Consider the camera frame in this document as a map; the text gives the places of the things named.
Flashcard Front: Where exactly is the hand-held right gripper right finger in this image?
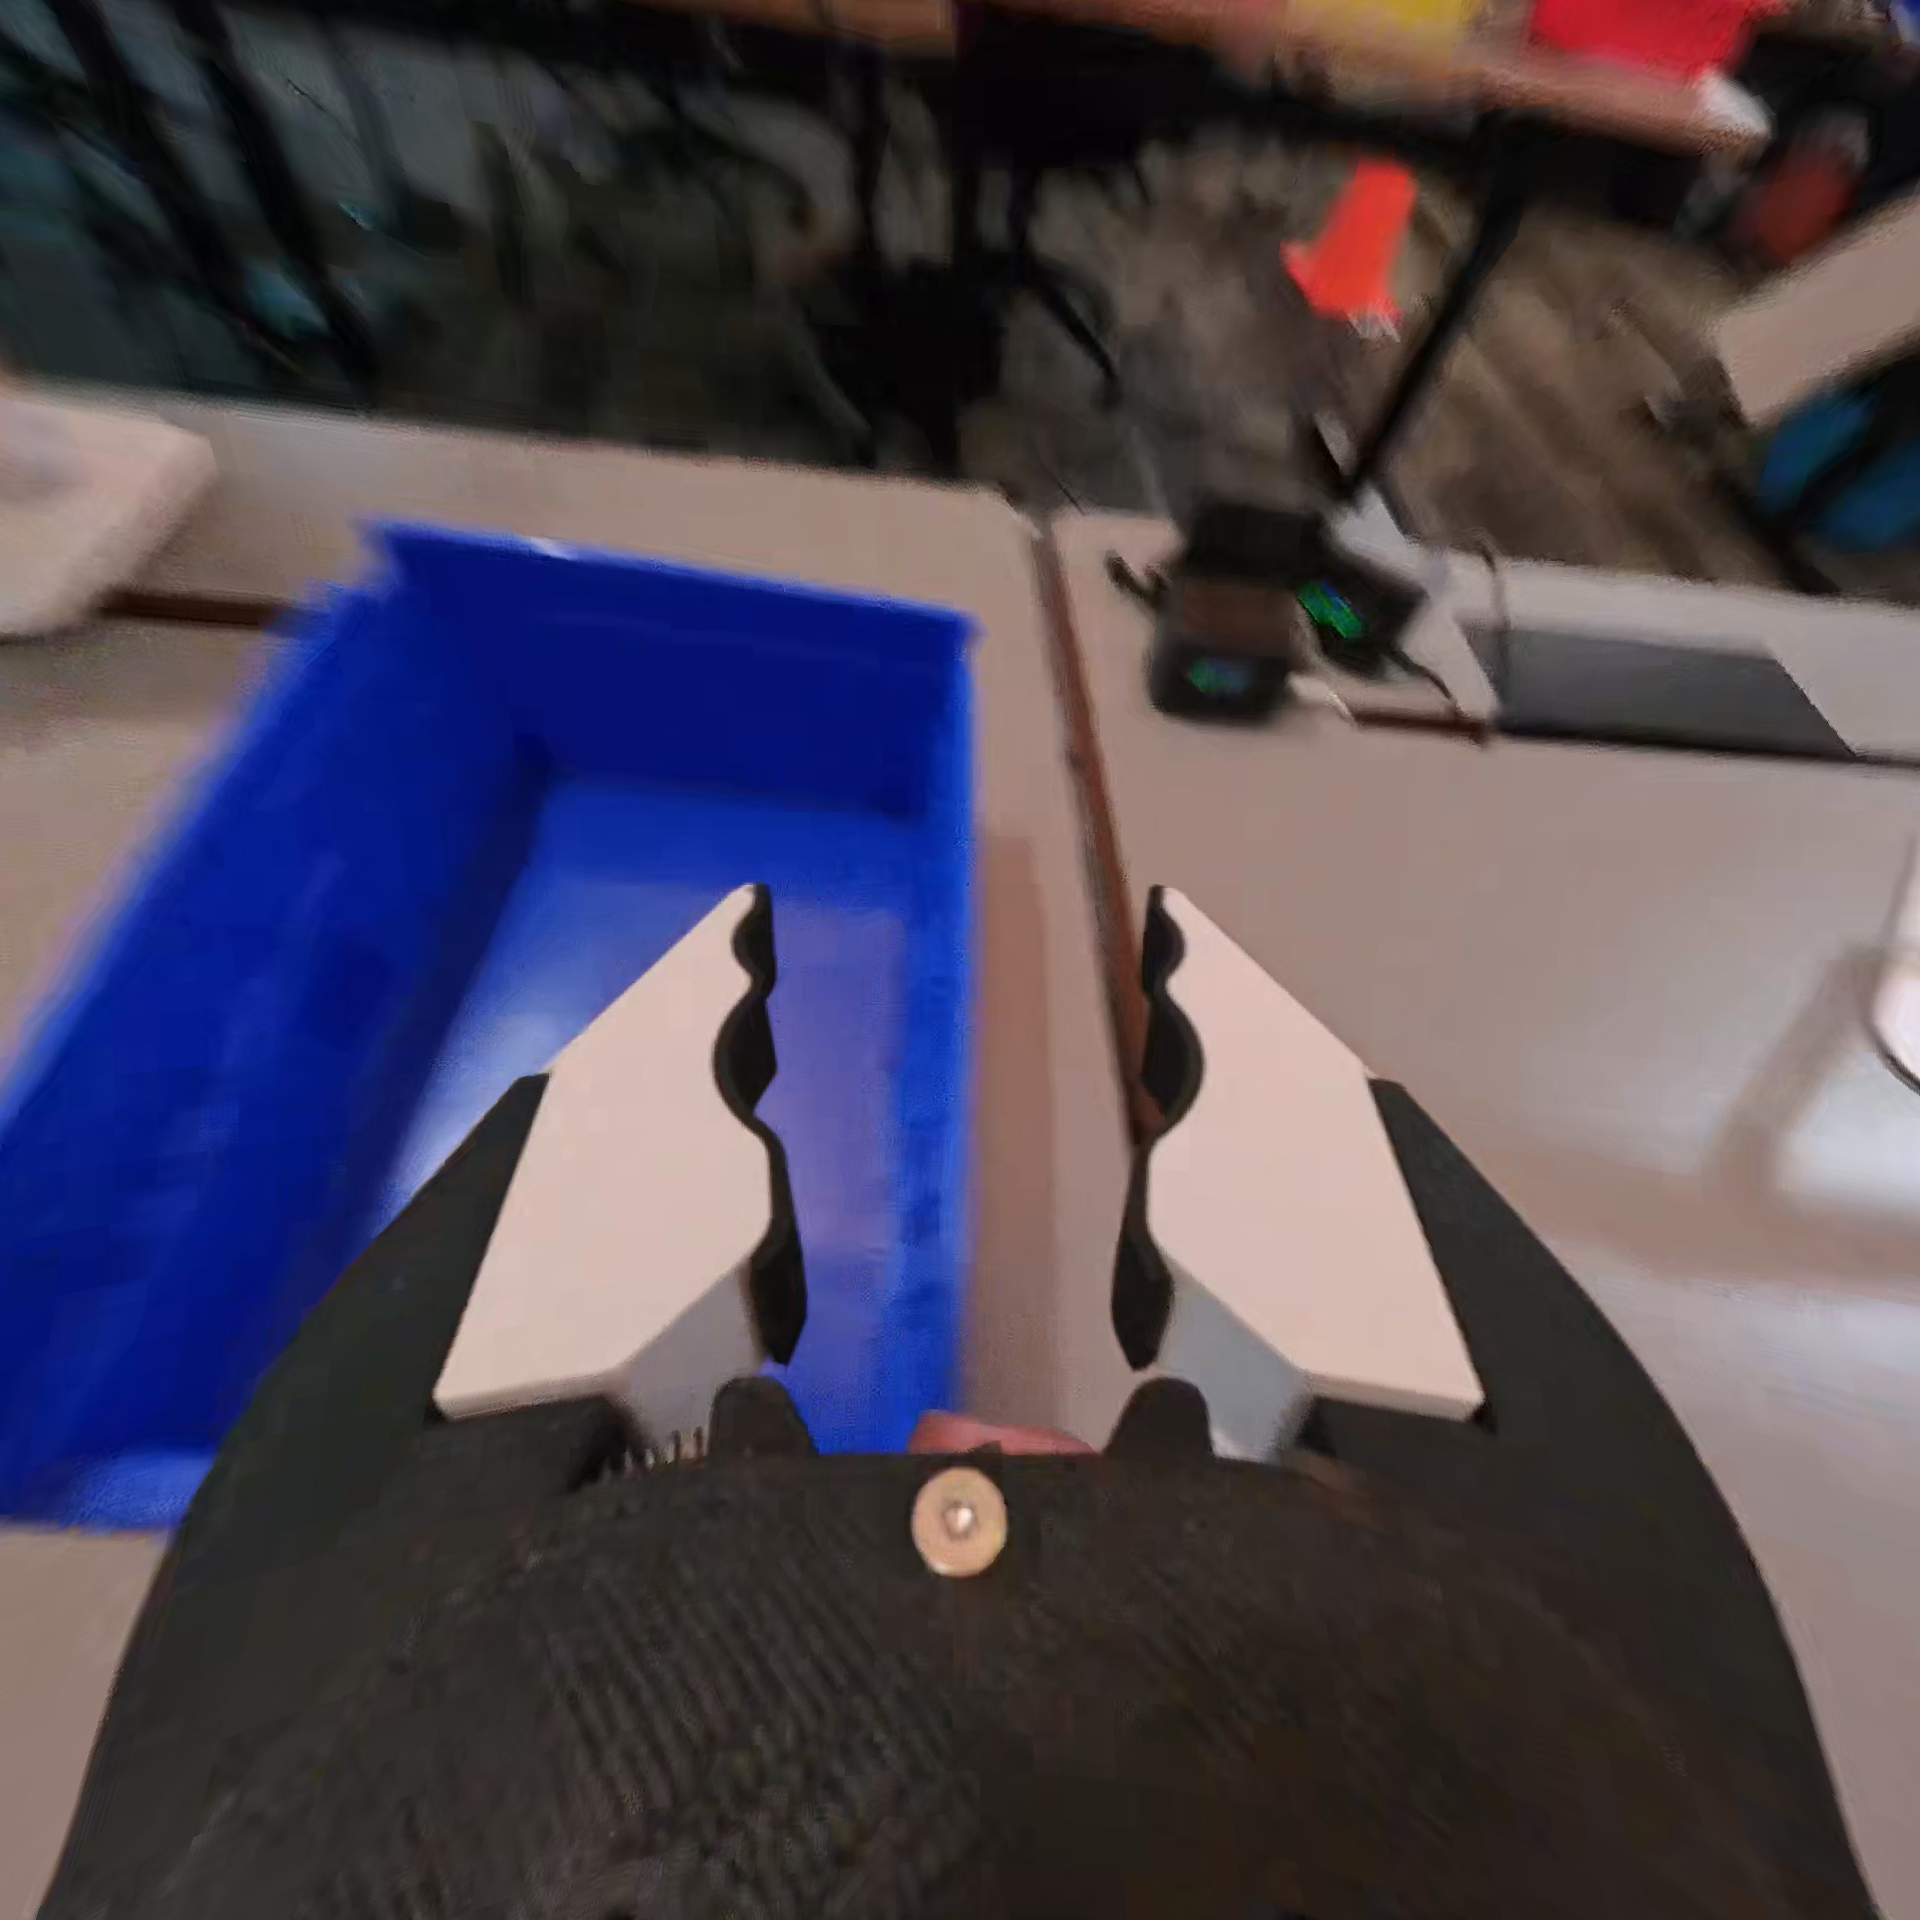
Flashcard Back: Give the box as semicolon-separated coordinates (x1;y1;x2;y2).
1111;884;1490;1460

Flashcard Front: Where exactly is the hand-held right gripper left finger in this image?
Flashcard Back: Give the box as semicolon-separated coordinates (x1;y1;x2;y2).
432;882;808;1445

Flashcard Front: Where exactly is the blue plastic bin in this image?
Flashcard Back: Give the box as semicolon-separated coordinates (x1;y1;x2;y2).
0;517;984;1531

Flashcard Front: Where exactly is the black charger device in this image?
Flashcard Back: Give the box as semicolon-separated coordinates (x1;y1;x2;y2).
1146;504;1426;729

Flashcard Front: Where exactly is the grey flat box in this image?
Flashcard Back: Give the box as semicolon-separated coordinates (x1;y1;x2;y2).
1446;563;1920;768

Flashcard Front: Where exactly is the white flat stand base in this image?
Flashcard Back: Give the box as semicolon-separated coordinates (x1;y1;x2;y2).
0;381;218;641

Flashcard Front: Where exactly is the wooden table with black legs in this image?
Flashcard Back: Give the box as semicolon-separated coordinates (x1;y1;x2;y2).
959;0;1771;506

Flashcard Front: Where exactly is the orange cone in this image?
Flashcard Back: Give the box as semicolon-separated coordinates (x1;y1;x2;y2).
1280;158;1421;338

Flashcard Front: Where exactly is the yellow plastic bin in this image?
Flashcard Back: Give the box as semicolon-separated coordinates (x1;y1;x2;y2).
1288;0;1471;49

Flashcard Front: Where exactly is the red plastic bin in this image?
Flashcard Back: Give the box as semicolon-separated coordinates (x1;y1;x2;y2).
1521;0;1786;78

